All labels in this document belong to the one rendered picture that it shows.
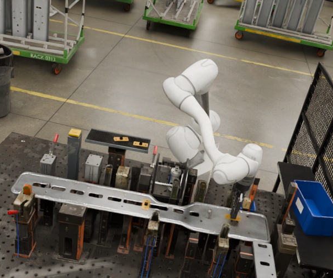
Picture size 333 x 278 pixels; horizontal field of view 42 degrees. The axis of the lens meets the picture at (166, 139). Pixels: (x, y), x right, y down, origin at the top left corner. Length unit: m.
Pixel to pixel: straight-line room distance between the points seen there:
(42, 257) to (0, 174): 0.78
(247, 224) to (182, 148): 0.73
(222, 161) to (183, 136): 0.86
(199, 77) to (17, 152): 1.48
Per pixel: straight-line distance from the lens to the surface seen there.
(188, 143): 2.81
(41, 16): 6.25
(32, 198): 2.24
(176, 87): 2.30
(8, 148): 3.24
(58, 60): 5.92
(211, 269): 2.30
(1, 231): 2.59
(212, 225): 2.29
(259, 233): 2.35
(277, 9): 9.08
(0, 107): 4.95
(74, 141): 2.55
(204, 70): 2.34
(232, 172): 1.96
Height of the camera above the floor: 2.50
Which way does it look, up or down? 31 degrees down
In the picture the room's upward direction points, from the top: 10 degrees clockwise
